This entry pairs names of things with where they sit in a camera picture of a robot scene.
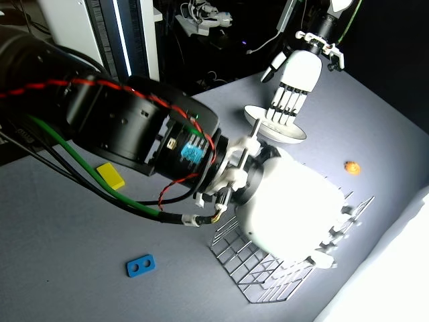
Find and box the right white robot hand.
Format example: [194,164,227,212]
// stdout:
[236,152,362,270]

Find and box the white equipment on dark shelf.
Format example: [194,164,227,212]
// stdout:
[176,0,234,37]

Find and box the white plate with black rim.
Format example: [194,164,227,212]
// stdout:
[243,105,308,144]

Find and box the blue block with two holes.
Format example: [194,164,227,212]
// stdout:
[126,254,156,278]

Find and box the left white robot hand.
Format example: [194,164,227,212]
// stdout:
[260,49,323,127]

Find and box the thin green cable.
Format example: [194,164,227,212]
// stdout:
[336,0,363,46]

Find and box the thin white cable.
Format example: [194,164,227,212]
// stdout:
[247,0,296,54]

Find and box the silver wire rack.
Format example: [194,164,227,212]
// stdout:
[209,191,375,305]

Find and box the yellow block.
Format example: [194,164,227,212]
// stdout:
[96,162,126,191]

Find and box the red and black twisted cable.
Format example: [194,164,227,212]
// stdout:
[0,78,215,211]

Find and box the white cabinet with light strip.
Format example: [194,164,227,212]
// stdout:
[36,0,160,83]

